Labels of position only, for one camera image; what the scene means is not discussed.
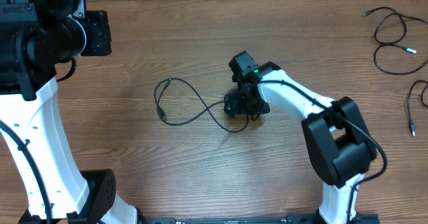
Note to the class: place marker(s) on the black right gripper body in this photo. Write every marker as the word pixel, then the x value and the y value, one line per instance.
pixel 245 105

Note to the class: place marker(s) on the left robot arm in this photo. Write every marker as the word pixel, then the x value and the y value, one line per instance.
pixel 36 35

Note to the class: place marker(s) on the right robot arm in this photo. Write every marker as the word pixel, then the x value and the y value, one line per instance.
pixel 338 143

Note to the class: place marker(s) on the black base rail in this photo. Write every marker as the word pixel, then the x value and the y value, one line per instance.
pixel 264 220

